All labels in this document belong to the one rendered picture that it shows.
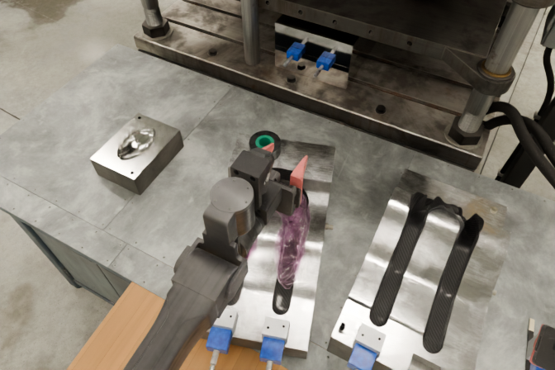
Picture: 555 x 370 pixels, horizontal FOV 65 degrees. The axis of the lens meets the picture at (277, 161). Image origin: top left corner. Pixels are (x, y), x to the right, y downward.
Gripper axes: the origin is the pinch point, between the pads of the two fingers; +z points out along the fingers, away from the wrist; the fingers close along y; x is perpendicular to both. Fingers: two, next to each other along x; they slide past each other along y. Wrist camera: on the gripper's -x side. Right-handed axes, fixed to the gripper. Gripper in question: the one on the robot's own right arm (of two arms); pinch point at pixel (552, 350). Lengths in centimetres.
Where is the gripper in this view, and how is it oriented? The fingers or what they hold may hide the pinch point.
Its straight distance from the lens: 96.6
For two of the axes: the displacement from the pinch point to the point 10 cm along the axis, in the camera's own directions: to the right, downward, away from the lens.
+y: -8.9, -3.5, 3.0
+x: -4.1, 9.0, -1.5
